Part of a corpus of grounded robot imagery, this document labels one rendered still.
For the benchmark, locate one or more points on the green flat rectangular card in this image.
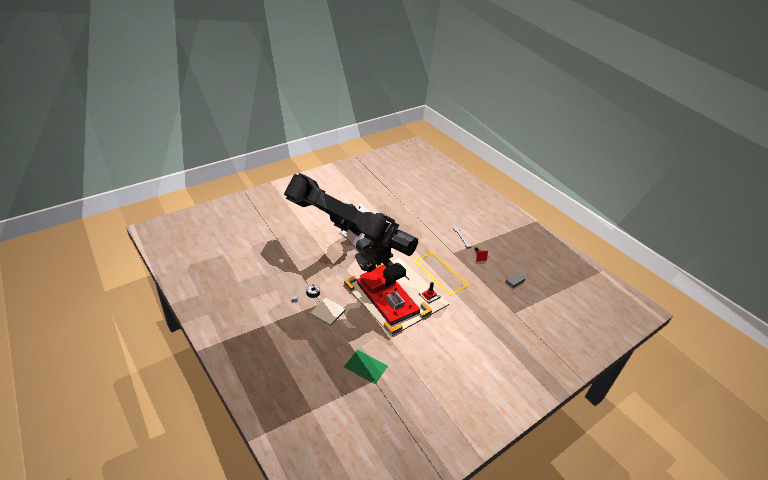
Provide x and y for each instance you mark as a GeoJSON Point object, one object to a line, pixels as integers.
{"type": "Point", "coordinates": [366, 366]}

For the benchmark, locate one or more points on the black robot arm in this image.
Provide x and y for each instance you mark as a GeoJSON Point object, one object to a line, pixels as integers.
{"type": "Point", "coordinates": [304, 191]}

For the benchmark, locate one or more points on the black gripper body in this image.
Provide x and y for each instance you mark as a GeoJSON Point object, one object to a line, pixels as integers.
{"type": "Point", "coordinates": [392, 272]}

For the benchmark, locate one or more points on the white flat square pad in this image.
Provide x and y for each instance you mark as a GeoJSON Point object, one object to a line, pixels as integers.
{"type": "Point", "coordinates": [327, 311]}

